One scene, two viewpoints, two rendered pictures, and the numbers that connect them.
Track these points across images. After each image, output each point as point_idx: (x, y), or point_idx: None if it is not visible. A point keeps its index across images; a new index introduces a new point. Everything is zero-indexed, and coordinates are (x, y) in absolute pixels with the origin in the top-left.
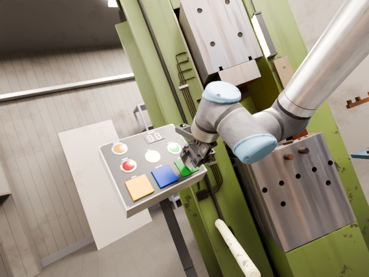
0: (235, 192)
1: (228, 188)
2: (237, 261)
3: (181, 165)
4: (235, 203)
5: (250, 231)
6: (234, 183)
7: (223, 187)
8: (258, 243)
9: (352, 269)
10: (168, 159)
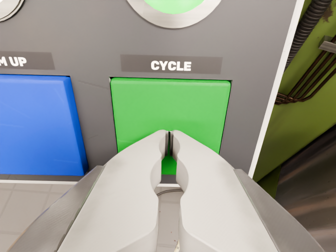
0: (305, 126)
1: (302, 114)
2: (173, 251)
3: (142, 119)
4: (284, 135)
5: (263, 163)
6: (326, 117)
7: (296, 105)
8: (260, 173)
9: None
10: (82, 42)
